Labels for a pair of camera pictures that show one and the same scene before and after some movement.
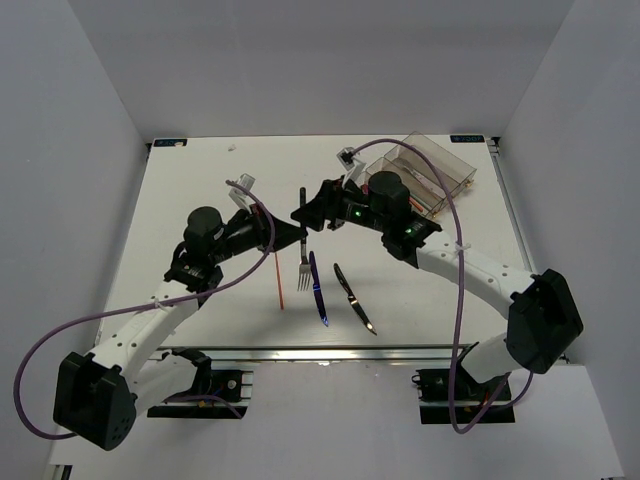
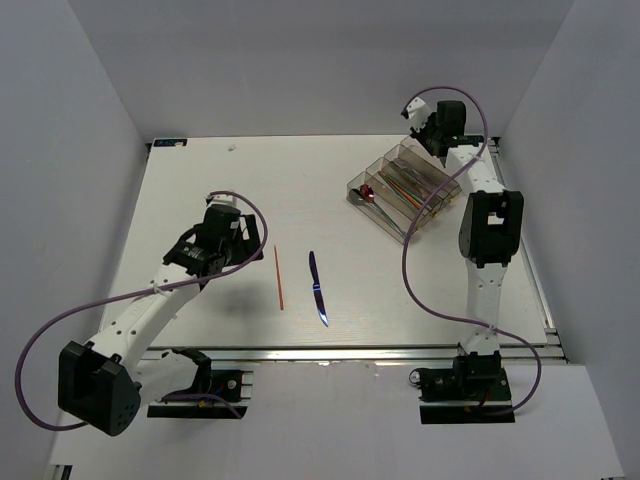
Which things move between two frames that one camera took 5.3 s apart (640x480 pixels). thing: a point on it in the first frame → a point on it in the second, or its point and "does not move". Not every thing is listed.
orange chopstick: x=279 y=282 does not move
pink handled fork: x=304 y=266 → x=406 y=164
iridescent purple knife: x=315 y=277 does not move
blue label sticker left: x=170 y=142 does not move
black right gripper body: x=350 y=208 → x=427 y=133
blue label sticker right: x=467 y=139 does not move
